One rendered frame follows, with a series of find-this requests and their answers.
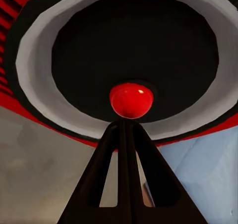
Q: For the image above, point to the coffee table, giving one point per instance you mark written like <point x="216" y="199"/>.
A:
<point x="40" y="169"/>

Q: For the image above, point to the radio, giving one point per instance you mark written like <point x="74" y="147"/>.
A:
<point x="75" y="66"/>

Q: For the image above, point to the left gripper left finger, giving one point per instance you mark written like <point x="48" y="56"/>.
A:
<point x="83" y="206"/>

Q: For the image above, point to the sofa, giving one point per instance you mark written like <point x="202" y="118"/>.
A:
<point x="207" y="167"/>

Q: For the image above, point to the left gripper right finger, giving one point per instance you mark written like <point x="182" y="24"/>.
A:
<point x="173" y="205"/>

